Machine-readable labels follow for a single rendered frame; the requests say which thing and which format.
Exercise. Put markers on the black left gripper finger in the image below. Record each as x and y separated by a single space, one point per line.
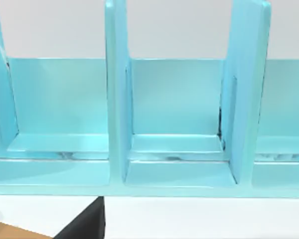
89 221

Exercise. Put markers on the light blue rack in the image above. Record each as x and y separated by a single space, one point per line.
179 104

